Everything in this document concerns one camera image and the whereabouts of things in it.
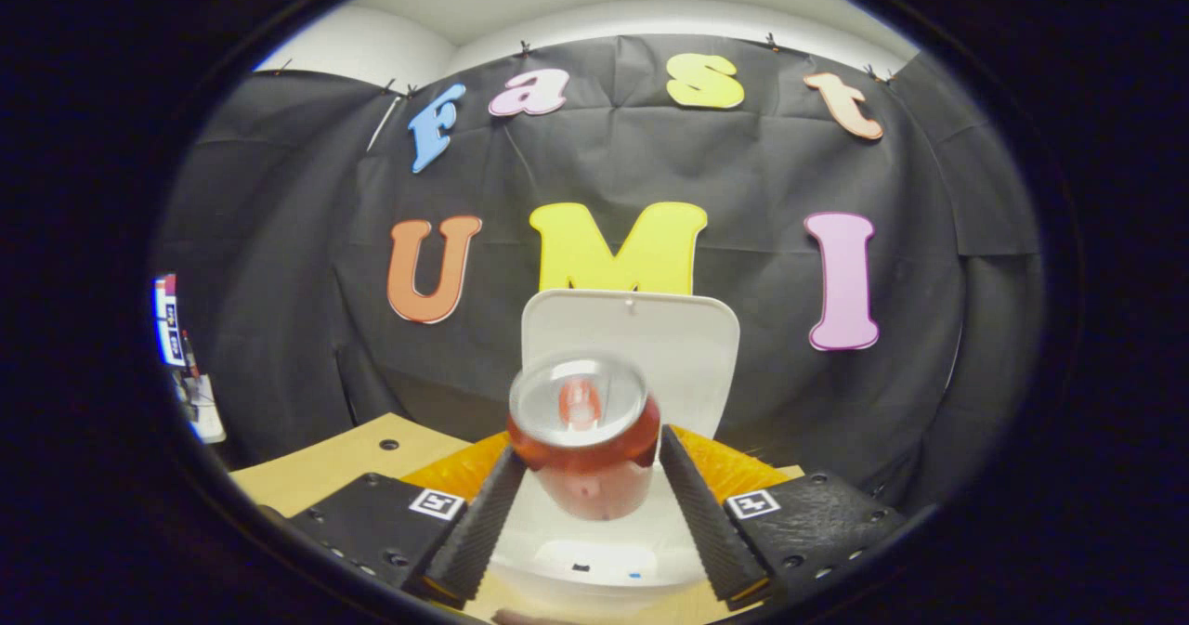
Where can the red pop can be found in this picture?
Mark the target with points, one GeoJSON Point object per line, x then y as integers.
{"type": "Point", "coordinates": [585, 439]}

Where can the wall poster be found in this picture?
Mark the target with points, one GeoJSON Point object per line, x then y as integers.
{"type": "Point", "coordinates": [170, 319]}

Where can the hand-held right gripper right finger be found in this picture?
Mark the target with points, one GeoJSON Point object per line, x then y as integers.
{"type": "Point", "coordinates": [706, 523]}

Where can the wooden desktop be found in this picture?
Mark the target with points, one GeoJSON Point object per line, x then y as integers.
{"type": "Point", "coordinates": [316, 462]}

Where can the black backdrop cloth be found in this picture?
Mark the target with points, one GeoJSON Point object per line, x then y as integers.
{"type": "Point", "coordinates": [307, 281]}

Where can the white desktop garbage bin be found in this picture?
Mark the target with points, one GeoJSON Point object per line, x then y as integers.
{"type": "Point", "coordinates": [678, 356]}

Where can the white side table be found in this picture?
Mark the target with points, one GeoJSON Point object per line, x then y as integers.
{"type": "Point", "coordinates": [204, 411]}

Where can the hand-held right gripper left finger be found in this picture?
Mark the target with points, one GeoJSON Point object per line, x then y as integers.
{"type": "Point", "coordinates": [478, 532]}

